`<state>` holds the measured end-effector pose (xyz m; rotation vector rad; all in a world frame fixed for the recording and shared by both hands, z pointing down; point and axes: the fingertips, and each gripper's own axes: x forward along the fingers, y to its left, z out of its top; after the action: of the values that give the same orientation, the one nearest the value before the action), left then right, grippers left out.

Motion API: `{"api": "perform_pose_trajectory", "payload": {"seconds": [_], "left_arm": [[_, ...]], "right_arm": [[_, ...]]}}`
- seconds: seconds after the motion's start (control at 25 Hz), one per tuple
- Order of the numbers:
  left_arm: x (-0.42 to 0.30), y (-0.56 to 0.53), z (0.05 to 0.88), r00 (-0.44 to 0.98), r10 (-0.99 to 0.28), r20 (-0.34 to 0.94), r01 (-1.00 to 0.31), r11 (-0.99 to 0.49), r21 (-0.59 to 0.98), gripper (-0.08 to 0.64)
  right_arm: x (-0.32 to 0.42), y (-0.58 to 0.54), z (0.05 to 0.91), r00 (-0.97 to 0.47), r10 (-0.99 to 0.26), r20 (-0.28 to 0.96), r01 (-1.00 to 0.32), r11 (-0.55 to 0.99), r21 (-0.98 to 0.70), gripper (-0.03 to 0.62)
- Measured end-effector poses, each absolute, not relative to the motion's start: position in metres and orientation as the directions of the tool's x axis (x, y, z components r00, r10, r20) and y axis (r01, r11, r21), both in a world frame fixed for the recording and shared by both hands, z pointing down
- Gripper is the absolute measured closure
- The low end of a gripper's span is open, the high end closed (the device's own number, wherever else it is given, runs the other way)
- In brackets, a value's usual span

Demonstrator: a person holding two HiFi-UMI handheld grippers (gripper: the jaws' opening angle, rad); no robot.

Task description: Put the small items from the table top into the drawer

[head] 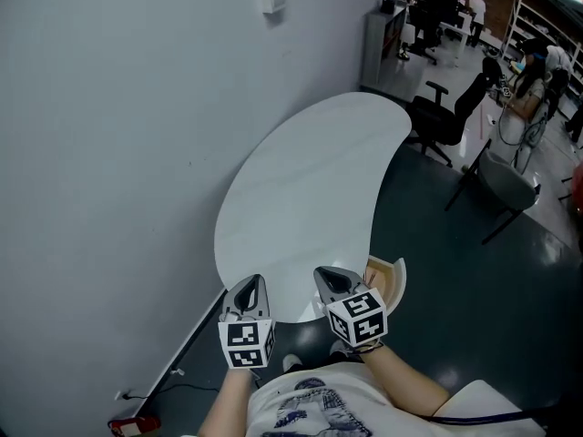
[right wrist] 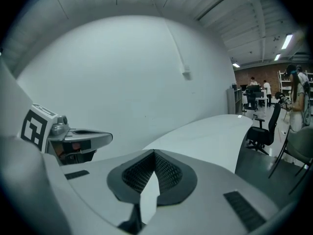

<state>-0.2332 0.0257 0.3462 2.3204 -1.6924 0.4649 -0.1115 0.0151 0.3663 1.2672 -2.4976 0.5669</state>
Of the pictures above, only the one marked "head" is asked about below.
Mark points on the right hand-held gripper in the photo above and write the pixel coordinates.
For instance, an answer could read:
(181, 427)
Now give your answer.
(360, 319)

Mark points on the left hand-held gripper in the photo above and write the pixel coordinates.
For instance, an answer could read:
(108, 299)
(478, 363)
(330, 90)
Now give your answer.
(248, 339)

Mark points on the large wooden drawer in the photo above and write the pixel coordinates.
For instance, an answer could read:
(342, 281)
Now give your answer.
(391, 280)

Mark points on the person's left forearm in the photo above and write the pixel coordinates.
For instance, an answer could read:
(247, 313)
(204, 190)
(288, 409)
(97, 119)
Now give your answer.
(228, 403)

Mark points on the person's right forearm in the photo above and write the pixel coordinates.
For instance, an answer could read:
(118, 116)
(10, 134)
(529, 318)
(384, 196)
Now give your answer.
(405, 380)

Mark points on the person's right shoe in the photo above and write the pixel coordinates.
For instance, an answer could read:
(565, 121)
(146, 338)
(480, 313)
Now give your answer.
(339, 348)

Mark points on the person's shoe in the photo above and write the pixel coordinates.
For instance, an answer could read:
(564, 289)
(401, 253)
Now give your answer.
(339, 348)
(291, 362)

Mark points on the person's black trousers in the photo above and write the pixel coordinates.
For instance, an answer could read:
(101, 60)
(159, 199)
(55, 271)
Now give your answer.
(337, 358)

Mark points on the person's left shoe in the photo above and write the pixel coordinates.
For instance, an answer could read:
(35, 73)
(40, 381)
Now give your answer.
(291, 362)

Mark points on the small white floor clip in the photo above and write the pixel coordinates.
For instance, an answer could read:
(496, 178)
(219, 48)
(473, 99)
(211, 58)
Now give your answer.
(177, 372)

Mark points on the person's white printed shirt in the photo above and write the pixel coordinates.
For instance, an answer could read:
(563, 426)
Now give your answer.
(341, 403)

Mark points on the grey shell chair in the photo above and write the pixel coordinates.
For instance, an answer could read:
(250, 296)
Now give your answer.
(501, 185)

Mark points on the black office chair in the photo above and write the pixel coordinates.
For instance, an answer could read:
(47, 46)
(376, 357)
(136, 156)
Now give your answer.
(448, 112)
(426, 25)

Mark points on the low grey table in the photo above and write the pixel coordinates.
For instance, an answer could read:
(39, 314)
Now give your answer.
(401, 71)

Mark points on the grey cabinet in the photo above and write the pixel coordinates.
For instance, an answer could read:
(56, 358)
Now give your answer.
(382, 39)

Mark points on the desk with monitors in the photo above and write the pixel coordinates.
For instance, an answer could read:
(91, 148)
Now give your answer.
(437, 12)

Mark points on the white shelf rack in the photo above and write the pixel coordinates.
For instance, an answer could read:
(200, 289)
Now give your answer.
(542, 30)

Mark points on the white wall socket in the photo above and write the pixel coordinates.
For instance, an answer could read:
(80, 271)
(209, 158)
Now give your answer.
(119, 395)

